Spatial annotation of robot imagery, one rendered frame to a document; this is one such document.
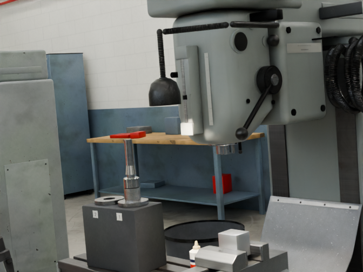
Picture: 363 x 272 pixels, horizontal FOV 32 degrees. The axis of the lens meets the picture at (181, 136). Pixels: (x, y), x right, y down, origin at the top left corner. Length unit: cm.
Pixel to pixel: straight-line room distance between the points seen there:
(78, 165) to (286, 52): 749
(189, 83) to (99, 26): 749
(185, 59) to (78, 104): 750
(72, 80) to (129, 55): 97
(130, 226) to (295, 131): 56
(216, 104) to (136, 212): 46
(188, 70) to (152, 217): 53
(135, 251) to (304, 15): 79
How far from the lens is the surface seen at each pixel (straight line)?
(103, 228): 189
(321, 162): 188
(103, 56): 890
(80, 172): 900
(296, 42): 165
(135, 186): 184
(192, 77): 149
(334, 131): 184
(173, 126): 742
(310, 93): 168
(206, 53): 150
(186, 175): 783
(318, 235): 187
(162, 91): 139
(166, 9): 154
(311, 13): 173
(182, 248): 350
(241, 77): 150
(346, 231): 183
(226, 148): 158
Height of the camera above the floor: 146
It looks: 5 degrees down
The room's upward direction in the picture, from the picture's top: 4 degrees counter-clockwise
